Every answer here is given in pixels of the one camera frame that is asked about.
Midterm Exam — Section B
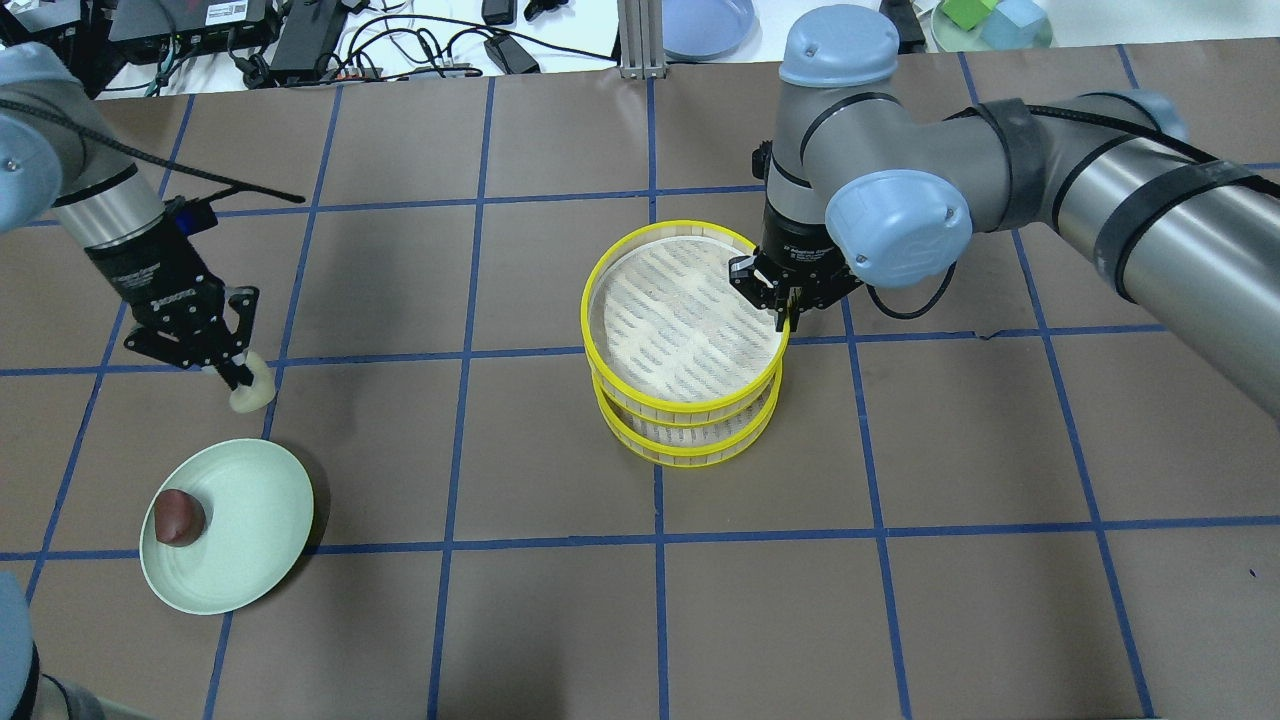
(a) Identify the aluminium frame post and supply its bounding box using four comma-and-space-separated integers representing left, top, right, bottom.
617, 0, 668, 79

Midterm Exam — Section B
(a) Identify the green plate with blocks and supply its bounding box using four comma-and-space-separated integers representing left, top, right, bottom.
929, 1, 1053, 53

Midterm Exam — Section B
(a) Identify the blue plate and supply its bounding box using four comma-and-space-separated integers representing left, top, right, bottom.
660, 1, 756, 61

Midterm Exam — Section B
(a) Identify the green foam block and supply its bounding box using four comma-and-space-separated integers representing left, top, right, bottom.
938, 0, 998, 31

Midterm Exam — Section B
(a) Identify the black electronics box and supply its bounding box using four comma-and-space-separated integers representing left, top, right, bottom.
108, 1, 280, 44

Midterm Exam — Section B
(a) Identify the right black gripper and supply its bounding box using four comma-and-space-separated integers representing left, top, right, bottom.
728, 215, 863, 333

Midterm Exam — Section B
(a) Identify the blue foam block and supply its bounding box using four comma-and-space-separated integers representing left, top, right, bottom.
980, 0, 1048, 50

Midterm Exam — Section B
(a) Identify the white steamed bun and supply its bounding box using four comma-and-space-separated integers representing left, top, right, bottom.
229, 350, 276, 414

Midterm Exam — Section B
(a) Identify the light green plate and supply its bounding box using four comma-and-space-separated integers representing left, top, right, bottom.
140, 438, 314, 616

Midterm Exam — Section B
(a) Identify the black power adapter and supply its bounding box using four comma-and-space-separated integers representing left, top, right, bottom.
483, 35, 541, 76

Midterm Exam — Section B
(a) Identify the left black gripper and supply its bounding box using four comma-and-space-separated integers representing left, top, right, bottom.
86, 196, 260, 389

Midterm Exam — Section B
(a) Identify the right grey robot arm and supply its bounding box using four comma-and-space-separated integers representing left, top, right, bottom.
710, 5, 1279, 415

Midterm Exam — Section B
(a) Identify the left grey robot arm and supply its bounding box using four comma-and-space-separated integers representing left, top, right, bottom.
1, 42, 266, 389

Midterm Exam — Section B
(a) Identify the brown steamed bun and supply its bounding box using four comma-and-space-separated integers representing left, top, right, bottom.
152, 488, 206, 548

